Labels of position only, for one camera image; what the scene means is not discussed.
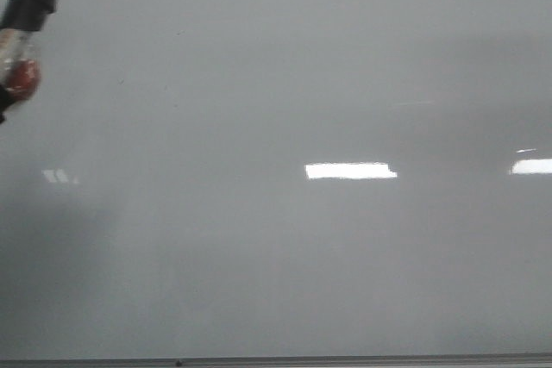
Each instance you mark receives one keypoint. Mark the white whiteboard with aluminium frame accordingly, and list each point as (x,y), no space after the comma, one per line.
(220,178)

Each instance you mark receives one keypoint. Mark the black white whiteboard marker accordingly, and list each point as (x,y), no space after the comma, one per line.
(21,21)

